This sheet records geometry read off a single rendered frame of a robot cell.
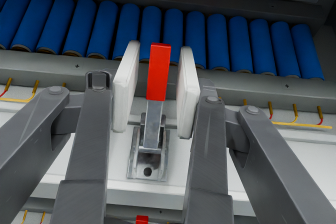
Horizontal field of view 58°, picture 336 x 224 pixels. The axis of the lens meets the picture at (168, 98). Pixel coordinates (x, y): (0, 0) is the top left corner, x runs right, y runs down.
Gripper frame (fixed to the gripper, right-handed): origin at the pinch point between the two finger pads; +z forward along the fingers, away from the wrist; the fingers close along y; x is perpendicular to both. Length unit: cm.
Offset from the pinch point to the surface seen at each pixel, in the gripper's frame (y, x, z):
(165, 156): 1.2, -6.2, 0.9
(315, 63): 13.4, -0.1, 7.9
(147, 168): 0.0, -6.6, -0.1
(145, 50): -1.2, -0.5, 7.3
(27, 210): -13.2, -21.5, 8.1
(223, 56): 5.4, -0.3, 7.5
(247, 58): 7.5, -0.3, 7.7
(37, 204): -11.8, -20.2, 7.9
